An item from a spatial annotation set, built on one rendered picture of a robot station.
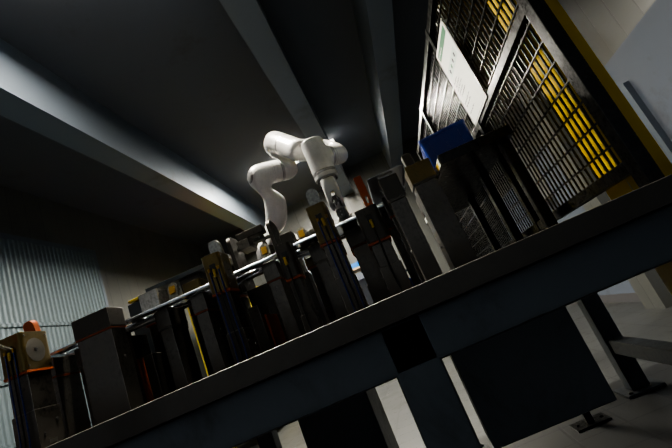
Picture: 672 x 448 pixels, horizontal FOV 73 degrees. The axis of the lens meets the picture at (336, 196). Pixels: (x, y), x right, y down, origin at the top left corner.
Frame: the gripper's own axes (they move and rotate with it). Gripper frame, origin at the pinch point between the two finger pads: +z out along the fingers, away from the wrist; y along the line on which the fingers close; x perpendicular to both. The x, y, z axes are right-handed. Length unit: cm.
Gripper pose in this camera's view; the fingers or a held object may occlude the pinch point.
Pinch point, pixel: (344, 219)
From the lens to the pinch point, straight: 153.4
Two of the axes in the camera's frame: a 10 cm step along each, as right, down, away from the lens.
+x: 9.1, -4.1, -0.3
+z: 3.8, 8.8, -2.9
